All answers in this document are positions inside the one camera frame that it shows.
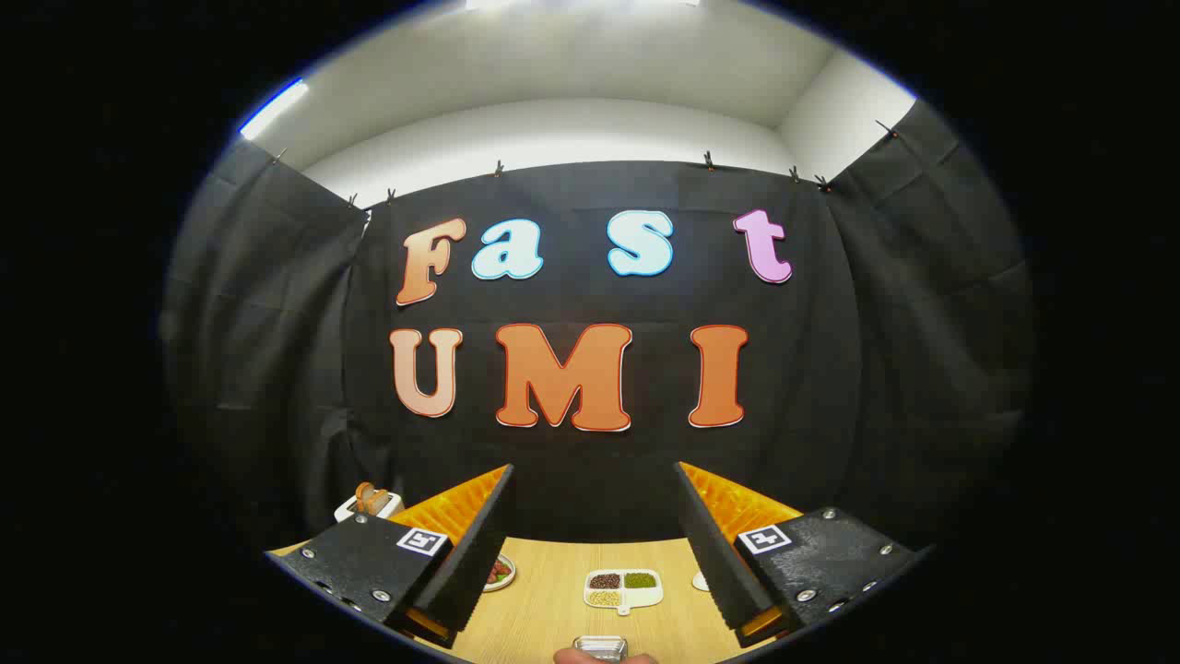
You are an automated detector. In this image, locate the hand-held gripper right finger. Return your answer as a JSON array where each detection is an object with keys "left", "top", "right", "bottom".
[{"left": 675, "top": 461, "right": 927, "bottom": 646}]

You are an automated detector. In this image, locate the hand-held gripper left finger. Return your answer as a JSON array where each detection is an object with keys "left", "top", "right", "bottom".
[{"left": 265, "top": 464, "right": 515, "bottom": 649}]

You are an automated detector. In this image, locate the white divided bean tray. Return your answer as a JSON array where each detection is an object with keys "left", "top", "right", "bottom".
[{"left": 584, "top": 569, "right": 665, "bottom": 616}]

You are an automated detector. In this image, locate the white toaster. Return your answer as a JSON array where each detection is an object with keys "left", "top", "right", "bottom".
[{"left": 334, "top": 493, "right": 404, "bottom": 524}]

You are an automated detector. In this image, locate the metal wire basket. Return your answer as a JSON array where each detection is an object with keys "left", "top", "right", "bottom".
[{"left": 572, "top": 634, "right": 630, "bottom": 663}]

